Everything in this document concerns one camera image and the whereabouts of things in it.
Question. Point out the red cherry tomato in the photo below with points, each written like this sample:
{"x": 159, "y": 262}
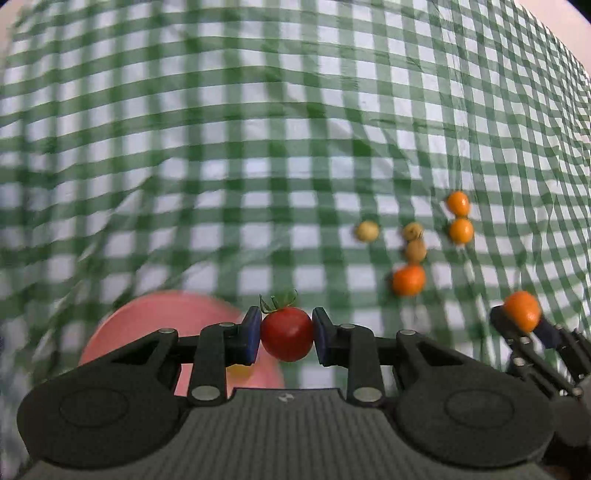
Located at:
{"x": 287, "y": 333}

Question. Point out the pink round plate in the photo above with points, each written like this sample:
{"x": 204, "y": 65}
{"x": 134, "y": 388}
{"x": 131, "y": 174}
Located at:
{"x": 152, "y": 318}

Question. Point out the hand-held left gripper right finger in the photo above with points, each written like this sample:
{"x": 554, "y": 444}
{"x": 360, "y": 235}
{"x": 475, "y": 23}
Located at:
{"x": 322, "y": 337}

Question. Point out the orange kumquat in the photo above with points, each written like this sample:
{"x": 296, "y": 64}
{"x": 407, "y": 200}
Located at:
{"x": 522, "y": 311}
{"x": 409, "y": 279}
{"x": 458, "y": 203}
{"x": 461, "y": 230}

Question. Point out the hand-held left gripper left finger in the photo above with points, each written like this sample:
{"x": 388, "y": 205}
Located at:
{"x": 251, "y": 334}

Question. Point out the green checked cloth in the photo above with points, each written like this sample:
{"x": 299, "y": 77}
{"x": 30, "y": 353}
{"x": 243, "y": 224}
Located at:
{"x": 258, "y": 138}

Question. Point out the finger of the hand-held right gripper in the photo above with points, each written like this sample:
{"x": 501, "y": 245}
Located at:
{"x": 548, "y": 333}
{"x": 499, "y": 323}

